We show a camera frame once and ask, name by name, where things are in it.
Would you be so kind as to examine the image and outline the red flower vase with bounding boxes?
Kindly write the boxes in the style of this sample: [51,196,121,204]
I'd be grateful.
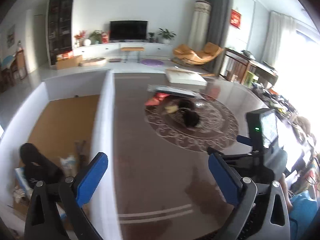
[74,30,87,48]

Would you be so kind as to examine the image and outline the cardboard box on floor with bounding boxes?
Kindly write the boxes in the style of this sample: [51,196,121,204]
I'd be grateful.
[56,55,82,70]

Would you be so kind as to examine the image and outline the white standing air conditioner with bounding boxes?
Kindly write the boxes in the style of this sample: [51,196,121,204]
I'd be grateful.
[188,1,211,51]

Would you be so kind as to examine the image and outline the black flat television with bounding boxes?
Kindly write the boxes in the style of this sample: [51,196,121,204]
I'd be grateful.
[109,20,148,41]

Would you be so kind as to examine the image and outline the black keyboard box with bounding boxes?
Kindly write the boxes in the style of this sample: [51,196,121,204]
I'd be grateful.
[148,85,203,99]

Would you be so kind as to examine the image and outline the brown wooden tool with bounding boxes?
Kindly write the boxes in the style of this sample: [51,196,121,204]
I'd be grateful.
[74,140,87,168]

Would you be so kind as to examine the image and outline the orange lounge chair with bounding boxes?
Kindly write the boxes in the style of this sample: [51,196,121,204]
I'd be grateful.
[172,42,223,65]

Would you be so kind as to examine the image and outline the white flat box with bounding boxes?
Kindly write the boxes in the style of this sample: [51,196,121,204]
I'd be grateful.
[165,69,207,86]

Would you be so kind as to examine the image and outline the small wooden bench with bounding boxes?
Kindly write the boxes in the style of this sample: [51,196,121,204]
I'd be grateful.
[120,47,145,63]

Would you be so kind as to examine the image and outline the white blue nail cream box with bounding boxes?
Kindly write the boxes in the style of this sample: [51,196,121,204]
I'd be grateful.
[15,167,33,199]

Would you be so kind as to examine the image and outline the dark bookshelf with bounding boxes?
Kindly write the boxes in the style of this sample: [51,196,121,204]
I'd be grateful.
[47,0,73,66]

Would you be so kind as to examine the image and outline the red cloth item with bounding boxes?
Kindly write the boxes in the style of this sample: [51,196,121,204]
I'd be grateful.
[144,93,169,106]

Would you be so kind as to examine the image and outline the red wall hanging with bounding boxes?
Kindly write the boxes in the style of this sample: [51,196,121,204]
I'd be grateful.
[230,9,241,29]

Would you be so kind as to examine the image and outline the green potted plant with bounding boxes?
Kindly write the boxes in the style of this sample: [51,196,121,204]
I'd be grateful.
[158,28,176,44]

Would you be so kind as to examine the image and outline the white cardboard storage box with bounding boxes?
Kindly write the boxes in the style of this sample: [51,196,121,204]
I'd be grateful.
[1,70,115,232]

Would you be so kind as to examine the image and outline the white tv cabinet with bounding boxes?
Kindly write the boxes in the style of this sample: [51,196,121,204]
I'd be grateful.
[73,42,173,60]

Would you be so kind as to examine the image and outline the wooden chair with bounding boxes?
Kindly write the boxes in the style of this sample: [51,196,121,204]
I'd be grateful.
[220,48,252,85]

